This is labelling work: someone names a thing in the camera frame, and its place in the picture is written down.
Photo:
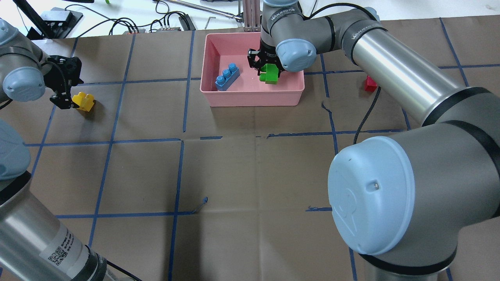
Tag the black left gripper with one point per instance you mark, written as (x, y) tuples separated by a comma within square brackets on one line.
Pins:
[(65, 79)]

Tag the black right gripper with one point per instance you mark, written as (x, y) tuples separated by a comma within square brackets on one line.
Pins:
[(268, 57)]

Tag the green toy block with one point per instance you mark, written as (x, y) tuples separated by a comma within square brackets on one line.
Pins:
[(269, 74)]

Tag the yellow toy block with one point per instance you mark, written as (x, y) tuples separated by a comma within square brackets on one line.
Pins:
[(84, 101)]

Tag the blue long toy block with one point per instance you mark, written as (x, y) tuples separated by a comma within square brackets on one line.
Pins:
[(227, 77)]

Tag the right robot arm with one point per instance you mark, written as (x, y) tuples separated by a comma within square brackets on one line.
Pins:
[(399, 201)]

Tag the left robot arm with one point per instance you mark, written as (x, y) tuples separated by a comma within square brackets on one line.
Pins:
[(34, 244)]

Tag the pink plastic box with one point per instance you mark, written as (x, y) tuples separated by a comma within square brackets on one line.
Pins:
[(221, 49)]

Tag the red toy block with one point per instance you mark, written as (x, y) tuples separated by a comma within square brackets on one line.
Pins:
[(370, 85)]

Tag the aluminium frame post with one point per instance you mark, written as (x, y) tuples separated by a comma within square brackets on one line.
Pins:
[(251, 15)]

